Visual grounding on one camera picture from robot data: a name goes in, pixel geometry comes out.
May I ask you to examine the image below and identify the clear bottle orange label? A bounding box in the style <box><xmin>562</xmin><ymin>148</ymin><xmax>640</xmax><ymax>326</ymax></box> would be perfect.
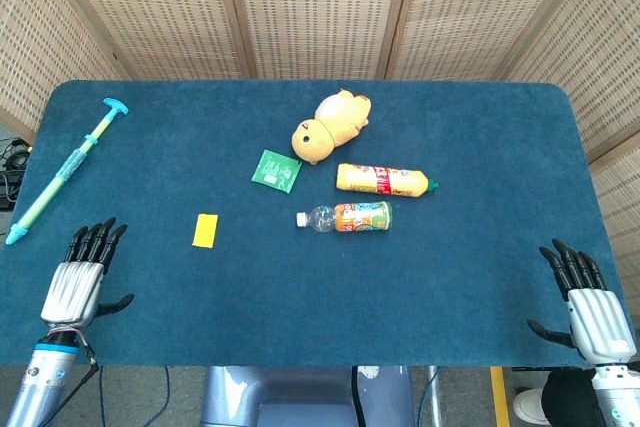
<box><xmin>296</xmin><ymin>200</ymin><xmax>394</xmax><ymax>234</ymax></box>

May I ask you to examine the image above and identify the yellow bottle red label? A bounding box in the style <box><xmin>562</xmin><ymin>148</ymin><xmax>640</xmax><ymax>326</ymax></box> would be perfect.
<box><xmin>335</xmin><ymin>162</ymin><xmax>441</xmax><ymax>197</ymax></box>

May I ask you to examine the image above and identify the grey blue robot torso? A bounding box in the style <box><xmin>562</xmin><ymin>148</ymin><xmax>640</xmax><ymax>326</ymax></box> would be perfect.
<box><xmin>199</xmin><ymin>365</ymin><xmax>416</xmax><ymax>427</ymax></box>

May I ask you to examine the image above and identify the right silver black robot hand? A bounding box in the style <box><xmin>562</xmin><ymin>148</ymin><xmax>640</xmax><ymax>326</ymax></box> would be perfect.
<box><xmin>526</xmin><ymin>238</ymin><xmax>634</xmax><ymax>366</ymax></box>

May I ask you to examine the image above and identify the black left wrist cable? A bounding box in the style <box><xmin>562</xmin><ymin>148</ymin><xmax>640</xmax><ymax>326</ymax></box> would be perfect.
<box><xmin>29</xmin><ymin>329</ymin><xmax>101</xmax><ymax>427</ymax></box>

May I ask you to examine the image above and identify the blue felt table cover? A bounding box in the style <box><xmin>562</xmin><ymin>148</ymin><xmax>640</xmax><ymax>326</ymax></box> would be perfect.
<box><xmin>0</xmin><ymin>79</ymin><xmax>632</xmax><ymax>368</ymax></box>

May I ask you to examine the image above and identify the thin blue floor cable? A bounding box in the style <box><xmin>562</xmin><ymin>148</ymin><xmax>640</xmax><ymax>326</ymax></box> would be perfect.
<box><xmin>160</xmin><ymin>366</ymin><xmax>172</xmax><ymax>427</ymax></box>

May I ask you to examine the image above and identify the black cable bundle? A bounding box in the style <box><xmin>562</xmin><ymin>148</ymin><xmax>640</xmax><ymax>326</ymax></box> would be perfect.
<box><xmin>0</xmin><ymin>136</ymin><xmax>32</xmax><ymax>211</ymax></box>

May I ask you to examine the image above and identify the white shoe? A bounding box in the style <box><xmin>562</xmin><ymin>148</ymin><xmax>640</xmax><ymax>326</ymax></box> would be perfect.
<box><xmin>513</xmin><ymin>388</ymin><xmax>551</xmax><ymax>424</ymax></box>

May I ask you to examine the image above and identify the black torso cable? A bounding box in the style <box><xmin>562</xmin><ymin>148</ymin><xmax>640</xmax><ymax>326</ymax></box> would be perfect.
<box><xmin>351</xmin><ymin>365</ymin><xmax>364</xmax><ymax>427</ymax></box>

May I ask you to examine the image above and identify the woven bamboo screen panel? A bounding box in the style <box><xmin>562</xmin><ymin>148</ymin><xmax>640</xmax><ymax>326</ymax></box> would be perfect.
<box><xmin>0</xmin><ymin>0</ymin><xmax>126</xmax><ymax>143</ymax></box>
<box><xmin>377</xmin><ymin>0</ymin><xmax>606</xmax><ymax>81</ymax></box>
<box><xmin>29</xmin><ymin>0</ymin><xmax>256</xmax><ymax>81</ymax></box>
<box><xmin>589</xmin><ymin>144</ymin><xmax>640</xmax><ymax>308</ymax></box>
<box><xmin>209</xmin><ymin>0</ymin><xmax>416</xmax><ymax>81</ymax></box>
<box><xmin>494</xmin><ymin>0</ymin><xmax>640</xmax><ymax>161</ymax></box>

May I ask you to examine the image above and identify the green sachet packet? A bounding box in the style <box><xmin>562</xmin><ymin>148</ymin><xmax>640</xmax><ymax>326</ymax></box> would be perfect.
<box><xmin>250</xmin><ymin>148</ymin><xmax>303</xmax><ymax>194</ymax></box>

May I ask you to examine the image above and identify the yellow plush chick toy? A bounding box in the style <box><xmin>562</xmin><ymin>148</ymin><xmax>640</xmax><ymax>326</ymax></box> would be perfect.
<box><xmin>291</xmin><ymin>88</ymin><xmax>373</xmax><ymax>166</ymax></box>

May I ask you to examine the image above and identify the thin black floor cable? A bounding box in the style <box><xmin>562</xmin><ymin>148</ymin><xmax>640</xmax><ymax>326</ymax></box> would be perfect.
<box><xmin>98</xmin><ymin>365</ymin><xmax>107</xmax><ymax>427</ymax></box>

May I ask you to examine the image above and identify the black trouser leg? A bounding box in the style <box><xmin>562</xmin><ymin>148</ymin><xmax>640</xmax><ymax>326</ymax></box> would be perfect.
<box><xmin>541</xmin><ymin>368</ymin><xmax>609</xmax><ymax>427</ymax></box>

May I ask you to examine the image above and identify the teal green toy water pump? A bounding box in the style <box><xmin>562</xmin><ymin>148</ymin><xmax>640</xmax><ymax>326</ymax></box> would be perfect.
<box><xmin>4</xmin><ymin>98</ymin><xmax>130</xmax><ymax>247</ymax></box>

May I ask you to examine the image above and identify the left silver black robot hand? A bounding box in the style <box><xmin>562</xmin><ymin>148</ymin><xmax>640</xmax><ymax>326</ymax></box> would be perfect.
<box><xmin>39</xmin><ymin>217</ymin><xmax>135</xmax><ymax>336</ymax></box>

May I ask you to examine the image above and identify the blue cable by table leg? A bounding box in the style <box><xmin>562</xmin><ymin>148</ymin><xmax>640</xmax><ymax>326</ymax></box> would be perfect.
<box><xmin>418</xmin><ymin>366</ymin><xmax>442</xmax><ymax>427</ymax></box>

